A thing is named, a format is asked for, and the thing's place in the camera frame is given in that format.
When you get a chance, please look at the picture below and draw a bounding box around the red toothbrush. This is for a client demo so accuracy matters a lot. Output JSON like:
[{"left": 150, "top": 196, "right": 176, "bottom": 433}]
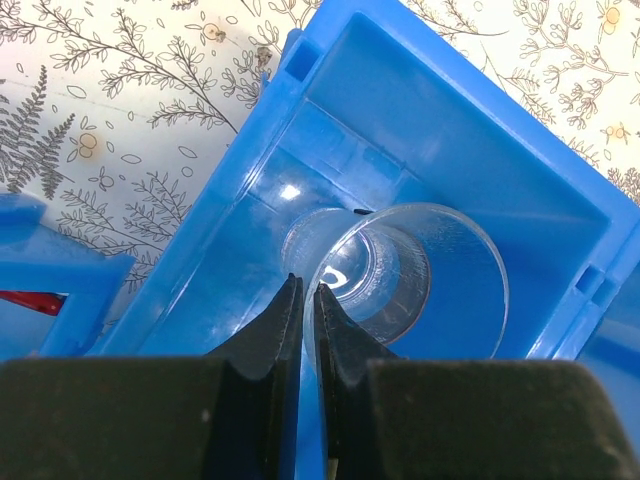
[{"left": 0, "top": 291, "right": 67, "bottom": 316}]

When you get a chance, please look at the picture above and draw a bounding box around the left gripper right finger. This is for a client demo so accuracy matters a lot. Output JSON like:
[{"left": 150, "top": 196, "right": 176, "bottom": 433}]
[{"left": 313, "top": 286, "right": 626, "bottom": 479}]

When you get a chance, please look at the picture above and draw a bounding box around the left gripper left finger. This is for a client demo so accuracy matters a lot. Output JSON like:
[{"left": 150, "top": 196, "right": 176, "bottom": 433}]
[{"left": 1, "top": 276, "right": 303, "bottom": 479}]

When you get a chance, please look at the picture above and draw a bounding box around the blue toiletry bin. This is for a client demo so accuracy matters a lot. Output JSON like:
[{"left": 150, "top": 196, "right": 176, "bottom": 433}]
[{"left": 1, "top": 193, "right": 134, "bottom": 361}]

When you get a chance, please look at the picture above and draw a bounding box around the clear glass cup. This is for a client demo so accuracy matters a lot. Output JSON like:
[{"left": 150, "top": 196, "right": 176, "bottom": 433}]
[{"left": 281, "top": 203, "right": 509, "bottom": 361}]

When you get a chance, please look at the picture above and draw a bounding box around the blue double bin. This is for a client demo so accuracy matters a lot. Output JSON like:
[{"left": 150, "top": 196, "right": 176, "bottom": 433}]
[{"left": 89, "top": 0, "right": 640, "bottom": 480}]

